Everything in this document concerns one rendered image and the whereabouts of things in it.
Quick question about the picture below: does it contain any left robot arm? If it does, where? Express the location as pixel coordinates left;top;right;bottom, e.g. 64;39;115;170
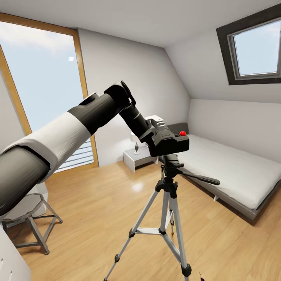
0;81;165;222

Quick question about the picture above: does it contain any camera tripod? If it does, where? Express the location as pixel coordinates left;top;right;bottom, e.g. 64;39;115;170
104;153;220;281

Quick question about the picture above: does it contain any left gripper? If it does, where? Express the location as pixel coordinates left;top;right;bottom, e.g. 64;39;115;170
126;112;157;151

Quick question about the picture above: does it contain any digital camera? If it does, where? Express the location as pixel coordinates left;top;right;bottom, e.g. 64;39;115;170
148;126;189;157

